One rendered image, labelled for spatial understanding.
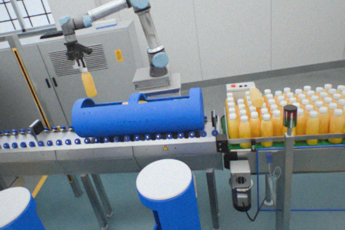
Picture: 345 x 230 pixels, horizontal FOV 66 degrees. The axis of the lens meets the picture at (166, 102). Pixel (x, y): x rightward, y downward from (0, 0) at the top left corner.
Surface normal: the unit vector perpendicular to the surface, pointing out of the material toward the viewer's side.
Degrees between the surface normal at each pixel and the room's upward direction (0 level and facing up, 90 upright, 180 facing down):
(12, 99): 90
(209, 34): 90
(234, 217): 0
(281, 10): 90
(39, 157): 70
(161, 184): 0
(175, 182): 0
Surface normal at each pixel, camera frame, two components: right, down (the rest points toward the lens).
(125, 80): -0.03, 0.45
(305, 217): -0.17, -0.88
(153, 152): -0.19, 0.14
